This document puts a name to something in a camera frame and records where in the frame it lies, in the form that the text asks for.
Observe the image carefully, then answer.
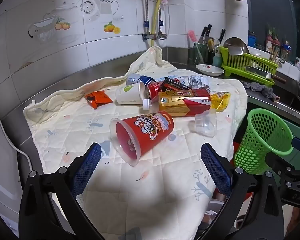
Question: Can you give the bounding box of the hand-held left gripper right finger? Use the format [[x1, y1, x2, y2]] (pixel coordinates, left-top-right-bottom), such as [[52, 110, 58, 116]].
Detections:
[[200, 142, 284, 240]]

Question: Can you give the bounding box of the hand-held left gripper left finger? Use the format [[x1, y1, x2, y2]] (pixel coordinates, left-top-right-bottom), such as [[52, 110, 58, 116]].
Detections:
[[19, 142, 108, 240]]

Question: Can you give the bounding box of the green perforated basket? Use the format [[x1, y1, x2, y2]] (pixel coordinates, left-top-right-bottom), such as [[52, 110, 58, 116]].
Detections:
[[234, 108, 294, 175]]

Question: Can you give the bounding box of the clear plastic cup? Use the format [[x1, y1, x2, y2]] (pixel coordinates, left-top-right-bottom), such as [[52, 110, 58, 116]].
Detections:
[[195, 112, 217, 137]]

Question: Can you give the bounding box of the orange wrapper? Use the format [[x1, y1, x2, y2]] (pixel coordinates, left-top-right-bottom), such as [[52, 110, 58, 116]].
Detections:
[[84, 91, 113, 109]]

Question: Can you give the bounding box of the red plastic cup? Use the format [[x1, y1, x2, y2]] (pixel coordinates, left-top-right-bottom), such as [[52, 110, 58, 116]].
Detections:
[[109, 112, 175, 167]]

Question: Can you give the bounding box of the tea bottle with gold label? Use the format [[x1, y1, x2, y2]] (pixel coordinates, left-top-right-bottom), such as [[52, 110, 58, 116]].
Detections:
[[142, 89, 231, 117]]

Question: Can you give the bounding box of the white paper cup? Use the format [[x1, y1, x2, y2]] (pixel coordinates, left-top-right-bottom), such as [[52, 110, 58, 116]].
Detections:
[[115, 81, 147, 105]]

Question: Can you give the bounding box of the white paper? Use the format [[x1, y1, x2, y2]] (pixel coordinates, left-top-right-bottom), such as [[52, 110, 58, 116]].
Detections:
[[187, 75, 210, 90]]

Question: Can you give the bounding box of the black and red carton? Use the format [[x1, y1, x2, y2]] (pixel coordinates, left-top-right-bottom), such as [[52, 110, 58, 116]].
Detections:
[[160, 77, 192, 93]]

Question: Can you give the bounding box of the blue and white can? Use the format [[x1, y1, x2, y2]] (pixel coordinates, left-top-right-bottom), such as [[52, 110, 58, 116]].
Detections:
[[126, 73, 155, 87]]

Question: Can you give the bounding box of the red soda can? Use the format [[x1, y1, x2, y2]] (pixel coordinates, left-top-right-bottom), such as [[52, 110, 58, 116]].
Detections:
[[145, 81, 165, 100]]

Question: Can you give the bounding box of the steel sink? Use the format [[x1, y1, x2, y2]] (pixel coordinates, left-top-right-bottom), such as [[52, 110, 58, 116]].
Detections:
[[275, 91, 300, 117]]

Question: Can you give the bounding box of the printed quilted blanket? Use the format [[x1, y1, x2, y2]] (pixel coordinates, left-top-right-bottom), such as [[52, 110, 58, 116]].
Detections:
[[23, 46, 248, 240]]

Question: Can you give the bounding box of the grey rag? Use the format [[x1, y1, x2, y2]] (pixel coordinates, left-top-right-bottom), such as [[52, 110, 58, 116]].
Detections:
[[242, 81, 280, 102]]

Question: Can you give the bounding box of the white appliance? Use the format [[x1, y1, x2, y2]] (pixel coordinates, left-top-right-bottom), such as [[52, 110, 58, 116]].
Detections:
[[0, 105, 23, 205]]

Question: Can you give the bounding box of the white dish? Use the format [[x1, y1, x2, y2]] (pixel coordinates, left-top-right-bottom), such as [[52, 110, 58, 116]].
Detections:
[[195, 64, 225, 77]]

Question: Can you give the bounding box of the row of condiment bottles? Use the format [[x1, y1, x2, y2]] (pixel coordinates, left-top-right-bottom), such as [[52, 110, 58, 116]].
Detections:
[[265, 25, 300, 75]]

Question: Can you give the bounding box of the green dish rack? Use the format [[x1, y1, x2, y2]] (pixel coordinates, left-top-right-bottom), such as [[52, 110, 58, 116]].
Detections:
[[219, 45, 282, 87]]

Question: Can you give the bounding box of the teal bottle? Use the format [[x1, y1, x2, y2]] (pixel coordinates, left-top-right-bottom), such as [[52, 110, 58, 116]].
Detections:
[[212, 47, 223, 65]]

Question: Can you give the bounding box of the metal spatula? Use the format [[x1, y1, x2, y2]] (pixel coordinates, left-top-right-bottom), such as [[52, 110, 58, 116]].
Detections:
[[226, 44, 244, 56]]

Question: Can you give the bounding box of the glass jar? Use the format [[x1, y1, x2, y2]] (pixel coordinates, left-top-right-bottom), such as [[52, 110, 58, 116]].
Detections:
[[193, 42, 209, 65]]

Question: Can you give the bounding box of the blue plastic container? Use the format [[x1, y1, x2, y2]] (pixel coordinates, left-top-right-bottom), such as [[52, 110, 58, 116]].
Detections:
[[247, 31, 257, 47]]

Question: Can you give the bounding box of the metal bowl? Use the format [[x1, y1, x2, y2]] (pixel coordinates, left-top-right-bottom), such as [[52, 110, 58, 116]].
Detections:
[[223, 37, 249, 55]]

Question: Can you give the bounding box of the pink brush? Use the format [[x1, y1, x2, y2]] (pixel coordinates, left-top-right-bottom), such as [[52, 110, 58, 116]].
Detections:
[[187, 30, 204, 64]]

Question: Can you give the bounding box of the metal valve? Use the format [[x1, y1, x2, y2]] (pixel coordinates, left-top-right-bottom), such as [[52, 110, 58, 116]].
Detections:
[[141, 20, 152, 40], [157, 20, 168, 40]]

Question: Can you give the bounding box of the white cable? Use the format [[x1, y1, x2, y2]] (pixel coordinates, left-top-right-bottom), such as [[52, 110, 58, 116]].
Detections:
[[0, 115, 32, 173]]

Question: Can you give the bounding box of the cleaver with brown handle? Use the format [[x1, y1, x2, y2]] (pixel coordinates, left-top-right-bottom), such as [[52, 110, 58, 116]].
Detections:
[[245, 65, 287, 83]]

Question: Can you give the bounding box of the large black-handled knife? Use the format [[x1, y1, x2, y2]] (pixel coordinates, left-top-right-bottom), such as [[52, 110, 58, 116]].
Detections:
[[199, 24, 212, 43]]

